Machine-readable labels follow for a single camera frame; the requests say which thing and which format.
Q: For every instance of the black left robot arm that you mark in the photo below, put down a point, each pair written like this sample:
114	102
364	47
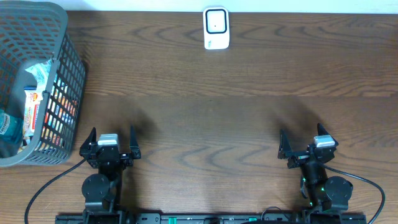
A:
102	191

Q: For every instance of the yellow snack bag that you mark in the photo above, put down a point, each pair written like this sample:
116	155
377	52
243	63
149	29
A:
31	112

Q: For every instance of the pale green wipes pack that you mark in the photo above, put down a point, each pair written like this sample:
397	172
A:
41	72

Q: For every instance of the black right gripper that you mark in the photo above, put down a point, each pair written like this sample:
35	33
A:
299	157

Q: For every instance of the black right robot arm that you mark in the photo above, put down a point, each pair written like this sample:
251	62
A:
328	196

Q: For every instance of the white barcode scanner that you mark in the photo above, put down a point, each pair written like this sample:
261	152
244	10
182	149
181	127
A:
216	28

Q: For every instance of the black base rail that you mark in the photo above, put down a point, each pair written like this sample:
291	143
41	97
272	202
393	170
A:
155	218

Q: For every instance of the teal mouthwash bottle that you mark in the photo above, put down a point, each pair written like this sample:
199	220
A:
11	128

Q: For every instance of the grey plastic mesh basket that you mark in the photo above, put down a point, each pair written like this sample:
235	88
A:
31	33

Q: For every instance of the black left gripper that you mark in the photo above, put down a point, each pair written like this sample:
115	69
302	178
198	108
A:
125	158

